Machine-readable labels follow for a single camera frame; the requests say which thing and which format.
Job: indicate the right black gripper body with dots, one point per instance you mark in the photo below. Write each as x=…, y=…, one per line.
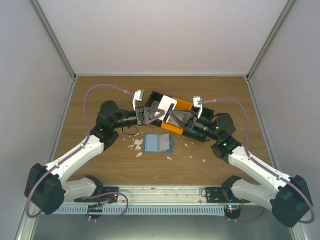
x=191, y=121

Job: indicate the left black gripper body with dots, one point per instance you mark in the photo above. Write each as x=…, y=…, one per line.
x=140, y=116

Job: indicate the white magnetic stripe card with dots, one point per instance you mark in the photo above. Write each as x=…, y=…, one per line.
x=166, y=103

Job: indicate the blue card holder wallet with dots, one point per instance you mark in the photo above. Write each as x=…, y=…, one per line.
x=151, y=144

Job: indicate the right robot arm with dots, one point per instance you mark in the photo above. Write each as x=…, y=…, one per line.
x=286, y=197

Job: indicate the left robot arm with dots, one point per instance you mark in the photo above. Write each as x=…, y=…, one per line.
x=48, y=186

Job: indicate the yellow bin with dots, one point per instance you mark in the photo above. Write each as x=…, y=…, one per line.
x=170, y=124

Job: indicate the right black bin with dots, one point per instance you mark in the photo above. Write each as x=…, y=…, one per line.
x=205, y=115

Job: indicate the black bin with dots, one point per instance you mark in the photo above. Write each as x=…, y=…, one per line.
x=153, y=100
x=205, y=115

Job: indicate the left black bin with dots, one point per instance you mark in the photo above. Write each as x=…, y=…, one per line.
x=153, y=100

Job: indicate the aluminium front rail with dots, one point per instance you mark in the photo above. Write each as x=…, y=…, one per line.
x=160, y=193

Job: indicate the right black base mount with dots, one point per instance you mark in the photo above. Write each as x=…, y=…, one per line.
x=214, y=195

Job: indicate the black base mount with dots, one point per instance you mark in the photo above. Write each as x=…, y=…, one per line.
x=105, y=199
x=214, y=195

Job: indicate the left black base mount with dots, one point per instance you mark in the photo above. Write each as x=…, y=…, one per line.
x=105, y=199

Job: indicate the grey slotted cable duct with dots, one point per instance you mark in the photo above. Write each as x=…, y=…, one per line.
x=215, y=210

